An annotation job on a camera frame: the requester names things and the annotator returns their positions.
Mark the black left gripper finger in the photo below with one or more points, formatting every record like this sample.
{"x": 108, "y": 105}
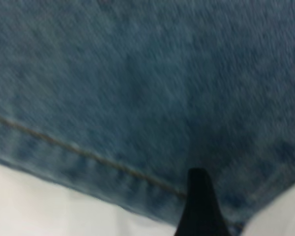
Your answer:
{"x": 201, "y": 209}

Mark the blue denim jeans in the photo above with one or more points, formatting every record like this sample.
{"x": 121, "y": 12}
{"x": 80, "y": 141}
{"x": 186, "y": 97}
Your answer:
{"x": 137, "y": 86}

